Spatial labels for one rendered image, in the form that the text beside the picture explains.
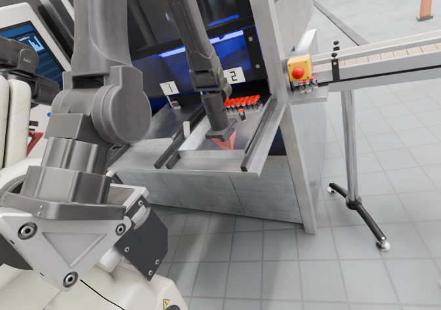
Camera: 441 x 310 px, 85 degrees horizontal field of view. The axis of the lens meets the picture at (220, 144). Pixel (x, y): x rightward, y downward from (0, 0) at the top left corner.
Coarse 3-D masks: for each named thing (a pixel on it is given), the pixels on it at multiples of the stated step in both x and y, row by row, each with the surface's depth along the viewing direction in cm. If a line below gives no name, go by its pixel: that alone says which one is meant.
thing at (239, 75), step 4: (236, 68) 93; (240, 68) 93; (224, 72) 96; (228, 72) 96; (236, 72) 94; (240, 72) 94; (224, 76) 98; (228, 76) 97; (236, 76) 96; (240, 76) 95; (228, 80) 98; (240, 80) 96; (244, 80) 95
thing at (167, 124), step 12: (168, 108) 130; (180, 108) 126; (192, 108) 120; (156, 120) 123; (168, 120) 119; (180, 120) 113; (156, 132) 112; (168, 132) 107; (180, 132) 99; (132, 144) 108; (144, 144) 104; (156, 144) 101; (168, 144) 97
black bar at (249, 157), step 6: (270, 102) 93; (276, 102) 94; (270, 108) 89; (270, 114) 87; (264, 120) 84; (264, 126) 82; (258, 132) 79; (258, 138) 76; (252, 144) 75; (258, 144) 76; (252, 150) 72; (246, 156) 71; (252, 156) 71; (246, 162) 68; (246, 168) 68
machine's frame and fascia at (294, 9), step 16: (48, 0) 108; (288, 0) 98; (304, 0) 129; (288, 16) 97; (304, 16) 128; (64, 32) 117; (208, 32) 89; (224, 32) 87; (288, 32) 96; (160, 48) 101; (288, 48) 95; (256, 80) 94; (160, 96) 119
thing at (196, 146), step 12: (264, 108) 88; (204, 120) 99; (240, 120) 94; (252, 120) 91; (192, 132) 92; (204, 132) 96; (240, 132) 86; (252, 132) 78; (192, 144) 91; (204, 144) 88; (216, 144) 85; (240, 144) 80; (180, 156) 86; (192, 156) 83; (204, 156) 80; (216, 156) 78; (228, 156) 76; (240, 156) 74
